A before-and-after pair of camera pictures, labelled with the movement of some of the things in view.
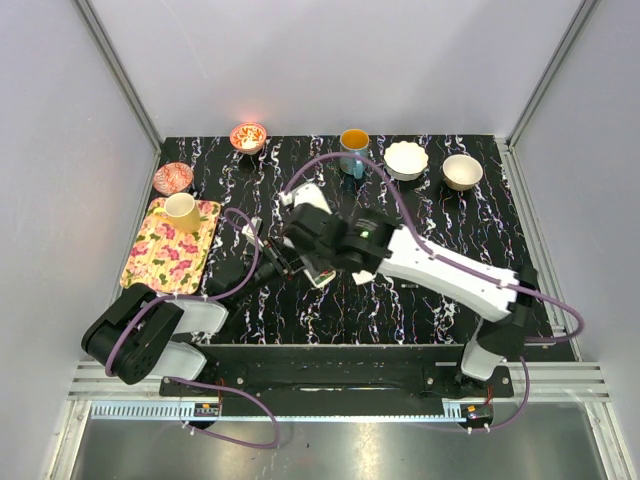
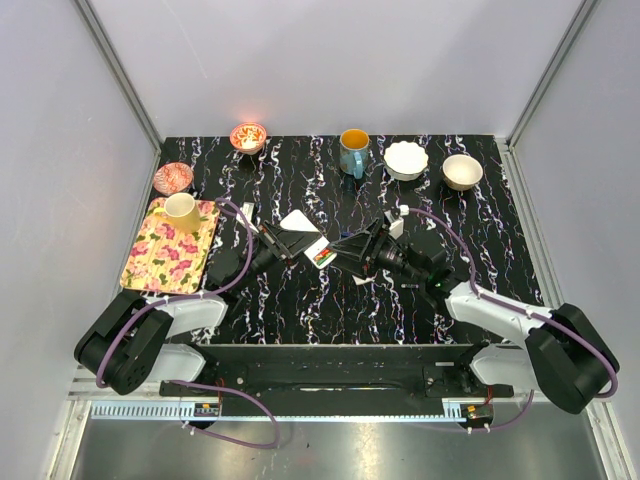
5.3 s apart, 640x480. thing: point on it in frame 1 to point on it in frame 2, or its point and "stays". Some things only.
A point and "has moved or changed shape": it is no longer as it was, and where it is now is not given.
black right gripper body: x=328 y=253 to x=385 y=254
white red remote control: x=325 y=277 has moved or changed shape
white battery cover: x=363 y=277 stays
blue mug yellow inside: x=354 y=141 stays
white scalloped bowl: x=405 y=161 stays
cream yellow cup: x=181 y=210 stays
